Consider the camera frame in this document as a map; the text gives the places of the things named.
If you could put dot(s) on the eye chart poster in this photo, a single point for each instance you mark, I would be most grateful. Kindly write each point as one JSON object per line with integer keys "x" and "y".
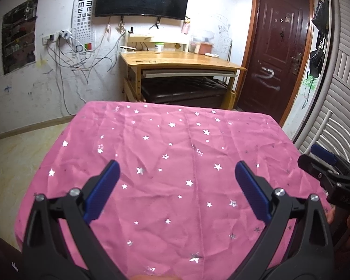
{"x": 83, "y": 20}

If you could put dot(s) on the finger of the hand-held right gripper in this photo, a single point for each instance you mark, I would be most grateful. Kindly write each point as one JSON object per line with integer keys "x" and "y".
{"x": 323, "y": 151}
{"x": 315, "y": 167}

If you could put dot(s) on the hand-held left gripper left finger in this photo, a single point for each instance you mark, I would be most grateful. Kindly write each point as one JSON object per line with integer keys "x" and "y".
{"x": 100, "y": 194}

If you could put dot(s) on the clear plastic storage box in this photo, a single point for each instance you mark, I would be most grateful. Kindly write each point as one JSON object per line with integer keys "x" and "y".
{"x": 202, "y": 43}

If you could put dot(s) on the person's right hand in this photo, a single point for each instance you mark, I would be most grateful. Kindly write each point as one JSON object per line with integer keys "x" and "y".
{"x": 330, "y": 216}

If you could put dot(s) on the white slatted rack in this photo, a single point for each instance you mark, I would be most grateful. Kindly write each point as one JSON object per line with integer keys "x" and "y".
{"x": 344, "y": 78}

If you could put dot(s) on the pink star-print tablecloth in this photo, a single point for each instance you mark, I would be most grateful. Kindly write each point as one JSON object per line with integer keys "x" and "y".
{"x": 175, "y": 151}

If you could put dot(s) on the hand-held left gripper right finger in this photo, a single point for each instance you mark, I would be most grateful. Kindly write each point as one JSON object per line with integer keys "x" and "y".
{"x": 253, "y": 194}

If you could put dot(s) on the pink bottle with toy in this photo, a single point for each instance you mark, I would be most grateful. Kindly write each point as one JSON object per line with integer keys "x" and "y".
{"x": 186, "y": 26}

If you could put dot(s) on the wooden desk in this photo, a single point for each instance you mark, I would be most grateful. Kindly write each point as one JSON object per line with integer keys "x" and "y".
{"x": 180, "y": 61}

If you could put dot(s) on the dark brown door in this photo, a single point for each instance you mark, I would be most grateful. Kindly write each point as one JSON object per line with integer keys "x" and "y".
{"x": 277, "y": 49}

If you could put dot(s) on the small white desk item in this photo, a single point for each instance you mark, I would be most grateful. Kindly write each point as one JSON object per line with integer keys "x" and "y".
{"x": 211, "y": 54}

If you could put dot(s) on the black hanging bags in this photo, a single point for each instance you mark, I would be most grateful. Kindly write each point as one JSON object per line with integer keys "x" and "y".
{"x": 319, "y": 35}

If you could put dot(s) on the white plug chargers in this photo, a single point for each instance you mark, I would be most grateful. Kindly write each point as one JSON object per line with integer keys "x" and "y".
{"x": 64, "y": 34}

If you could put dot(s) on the white jar green lid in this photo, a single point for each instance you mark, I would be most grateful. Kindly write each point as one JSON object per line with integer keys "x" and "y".
{"x": 159, "y": 48}

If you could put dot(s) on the black leather bench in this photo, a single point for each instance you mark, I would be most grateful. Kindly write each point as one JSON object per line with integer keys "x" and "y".
{"x": 186, "y": 90}

